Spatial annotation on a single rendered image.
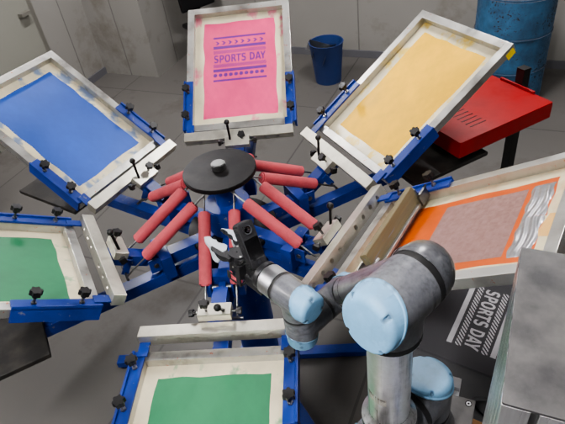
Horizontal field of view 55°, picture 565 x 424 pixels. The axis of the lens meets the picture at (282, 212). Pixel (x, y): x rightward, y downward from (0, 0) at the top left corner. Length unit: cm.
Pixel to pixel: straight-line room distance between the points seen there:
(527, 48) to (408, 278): 425
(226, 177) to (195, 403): 87
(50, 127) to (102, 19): 387
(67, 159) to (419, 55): 178
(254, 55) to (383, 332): 242
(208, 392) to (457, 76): 170
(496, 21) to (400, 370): 418
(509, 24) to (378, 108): 244
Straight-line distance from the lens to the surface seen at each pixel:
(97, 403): 332
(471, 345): 204
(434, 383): 129
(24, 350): 239
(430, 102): 258
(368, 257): 181
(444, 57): 272
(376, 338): 92
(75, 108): 303
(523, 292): 74
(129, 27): 651
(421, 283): 92
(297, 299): 117
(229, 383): 197
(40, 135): 291
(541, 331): 71
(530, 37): 504
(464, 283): 159
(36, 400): 350
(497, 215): 184
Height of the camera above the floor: 257
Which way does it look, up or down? 39 degrees down
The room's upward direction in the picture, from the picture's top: 9 degrees counter-clockwise
